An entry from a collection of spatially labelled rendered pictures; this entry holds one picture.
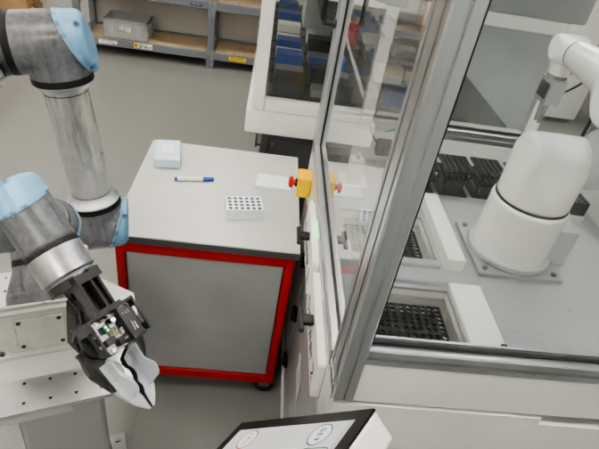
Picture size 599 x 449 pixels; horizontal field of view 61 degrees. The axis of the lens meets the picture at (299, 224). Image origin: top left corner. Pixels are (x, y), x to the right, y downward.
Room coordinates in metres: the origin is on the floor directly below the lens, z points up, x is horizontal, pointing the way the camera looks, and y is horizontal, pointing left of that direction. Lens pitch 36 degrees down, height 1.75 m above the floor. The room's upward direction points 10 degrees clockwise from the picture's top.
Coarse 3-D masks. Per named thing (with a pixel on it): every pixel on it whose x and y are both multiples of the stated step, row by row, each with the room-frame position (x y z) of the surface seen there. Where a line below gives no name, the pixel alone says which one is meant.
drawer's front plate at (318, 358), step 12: (312, 276) 0.96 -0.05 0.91; (312, 288) 0.93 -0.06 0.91; (312, 300) 0.89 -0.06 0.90; (312, 312) 0.86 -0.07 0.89; (312, 336) 0.80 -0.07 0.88; (312, 348) 0.77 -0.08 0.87; (324, 348) 0.73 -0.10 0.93; (312, 360) 0.74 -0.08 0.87; (324, 360) 0.70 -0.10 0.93; (324, 372) 0.68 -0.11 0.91; (312, 384) 0.69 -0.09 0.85; (312, 396) 0.68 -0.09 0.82
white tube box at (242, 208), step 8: (232, 200) 1.40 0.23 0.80; (240, 200) 1.41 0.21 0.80; (248, 200) 1.42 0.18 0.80; (256, 200) 1.42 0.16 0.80; (232, 208) 1.35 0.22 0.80; (240, 208) 1.36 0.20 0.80; (248, 208) 1.38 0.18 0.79; (256, 208) 1.38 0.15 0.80; (232, 216) 1.35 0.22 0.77; (240, 216) 1.35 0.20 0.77; (248, 216) 1.36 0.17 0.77; (256, 216) 1.37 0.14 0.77
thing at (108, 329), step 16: (96, 272) 0.49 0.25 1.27; (64, 288) 0.46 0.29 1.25; (80, 288) 0.46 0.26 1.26; (96, 288) 0.47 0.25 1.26; (80, 304) 0.47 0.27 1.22; (96, 304) 0.47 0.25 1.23; (112, 304) 0.46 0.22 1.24; (128, 304) 0.49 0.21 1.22; (80, 320) 0.46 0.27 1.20; (96, 320) 0.44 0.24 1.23; (112, 320) 0.45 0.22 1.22; (128, 320) 0.46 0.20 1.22; (144, 320) 0.47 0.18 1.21; (80, 336) 0.43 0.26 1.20; (96, 336) 0.42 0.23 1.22; (112, 336) 0.43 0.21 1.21; (128, 336) 0.45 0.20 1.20; (80, 352) 0.44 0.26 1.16; (96, 352) 0.44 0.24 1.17; (112, 352) 0.42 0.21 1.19
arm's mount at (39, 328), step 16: (32, 304) 0.71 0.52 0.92; (48, 304) 0.73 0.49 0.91; (64, 304) 0.74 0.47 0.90; (0, 320) 0.68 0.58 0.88; (16, 320) 0.70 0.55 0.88; (32, 320) 0.71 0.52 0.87; (48, 320) 0.72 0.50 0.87; (64, 320) 0.74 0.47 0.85; (0, 336) 0.68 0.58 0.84; (16, 336) 0.69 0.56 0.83; (32, 336) 0.71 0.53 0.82; (48, 336) 0.72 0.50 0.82; (64, 336) 0.73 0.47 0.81; (0, 352) 0.68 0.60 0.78; (16, 352) 0.69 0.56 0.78; (32, 352) 0.70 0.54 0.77; (48, 352) 0.72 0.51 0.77
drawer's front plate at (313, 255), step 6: (312, 204) 1.26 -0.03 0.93; (312, 210) 1.23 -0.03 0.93; (312, 216) 1.20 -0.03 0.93; (306, 222) 1.26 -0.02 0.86; (312, 222) 1.17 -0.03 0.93; (306, 228) 1.23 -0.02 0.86; (312, 228) 1.15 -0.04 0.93; (312, 234) 1.12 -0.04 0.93; (312, 240) 1.09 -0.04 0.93; (306, 246) 1.16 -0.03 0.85; (312, 246) 1.07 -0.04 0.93; (312, 252) 1.04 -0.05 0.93; (318, 252) 1.05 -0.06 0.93; (312, 258) 1.02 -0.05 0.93; (318, 258) 1.02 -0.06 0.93; (312, 264) 1.00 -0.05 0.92; (318, 264) 1.00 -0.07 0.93; (306, 270) 1.08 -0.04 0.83; (312, 270) 0.99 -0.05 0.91; (306, 276) 1.06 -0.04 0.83; (306, 282) 1.03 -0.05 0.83; (306, 288) 1.02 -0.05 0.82
